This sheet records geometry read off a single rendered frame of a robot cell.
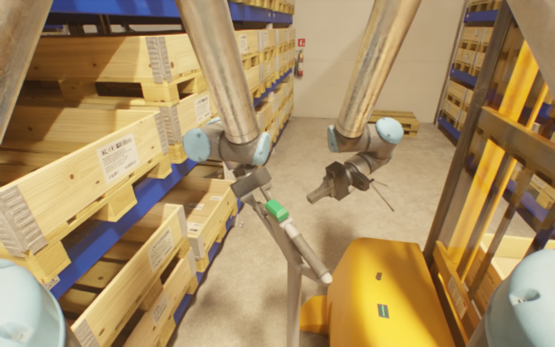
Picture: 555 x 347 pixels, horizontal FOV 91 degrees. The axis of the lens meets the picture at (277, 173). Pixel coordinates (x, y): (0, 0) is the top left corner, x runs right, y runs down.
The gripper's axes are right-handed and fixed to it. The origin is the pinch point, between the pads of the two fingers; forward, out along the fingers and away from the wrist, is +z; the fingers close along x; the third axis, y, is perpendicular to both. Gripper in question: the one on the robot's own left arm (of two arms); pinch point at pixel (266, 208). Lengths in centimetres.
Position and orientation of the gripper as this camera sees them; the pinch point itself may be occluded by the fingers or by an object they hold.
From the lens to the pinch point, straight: 94.8
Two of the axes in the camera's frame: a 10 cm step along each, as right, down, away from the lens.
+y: -3.4, 0.4, 9.4
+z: 4.7, 8.7, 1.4
